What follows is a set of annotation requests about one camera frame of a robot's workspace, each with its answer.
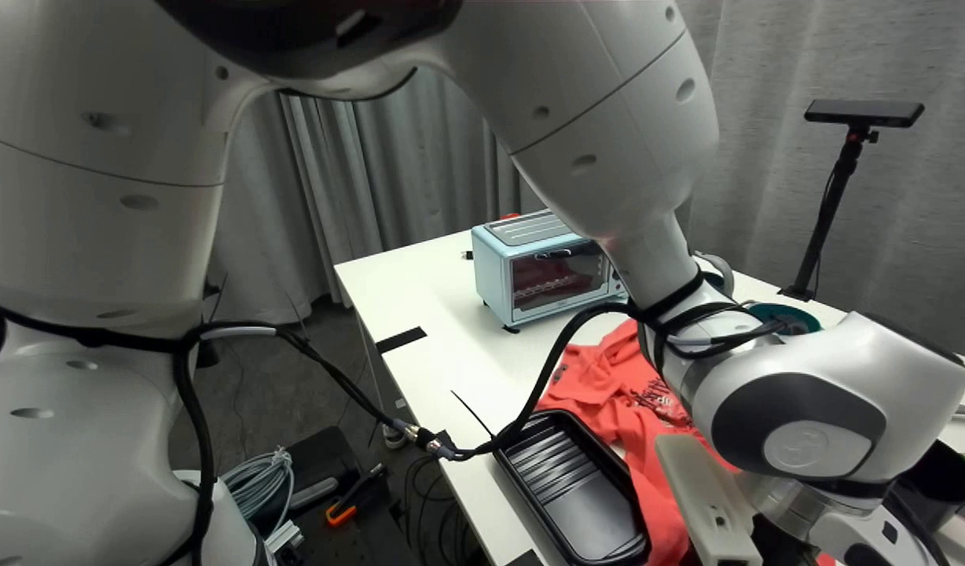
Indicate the red sweatshirt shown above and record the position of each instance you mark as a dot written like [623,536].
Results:
[607,396]

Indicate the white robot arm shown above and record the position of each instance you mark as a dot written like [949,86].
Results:
[83,209]

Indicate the light blue toaster oven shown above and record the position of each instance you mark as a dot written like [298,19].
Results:
[531,279]

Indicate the long black tape strip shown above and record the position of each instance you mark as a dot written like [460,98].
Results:
[401,338]

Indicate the small black tape piece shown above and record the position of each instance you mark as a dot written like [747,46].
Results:
[444,451]

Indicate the black ridged grill tray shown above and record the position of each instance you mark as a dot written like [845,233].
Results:
[577,493]

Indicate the black floor box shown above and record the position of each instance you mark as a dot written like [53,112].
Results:
[326,456]

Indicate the wide black tape patch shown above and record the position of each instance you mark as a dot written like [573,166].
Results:
[523,560]

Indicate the black camera tripod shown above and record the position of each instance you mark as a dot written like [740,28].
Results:
[832,209]

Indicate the black stereo camera bar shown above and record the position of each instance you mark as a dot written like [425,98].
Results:
[863,112]

